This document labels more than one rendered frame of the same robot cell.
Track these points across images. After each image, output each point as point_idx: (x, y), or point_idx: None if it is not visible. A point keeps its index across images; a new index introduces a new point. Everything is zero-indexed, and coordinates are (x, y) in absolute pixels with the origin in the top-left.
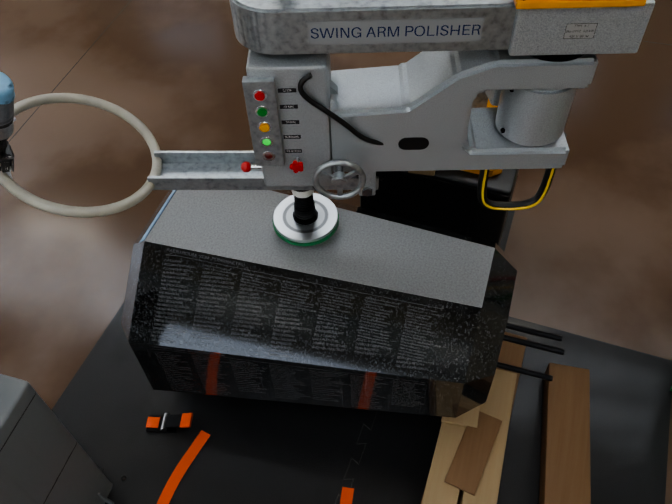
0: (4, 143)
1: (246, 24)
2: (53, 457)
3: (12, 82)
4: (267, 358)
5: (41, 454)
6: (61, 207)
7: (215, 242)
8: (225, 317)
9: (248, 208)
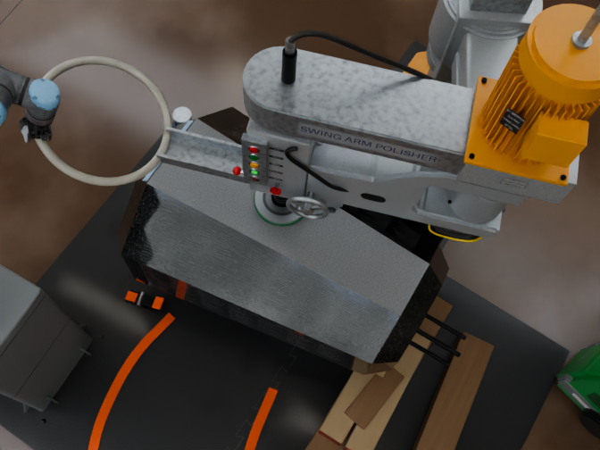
0: (46, 127)
1: (251, 107)
2: (51, 332)
3: (59, 91)
4: (227, 300)
5: (43, 332)
6: (84, 177)
7: (204, 199)
8: (200, 261)
9: None
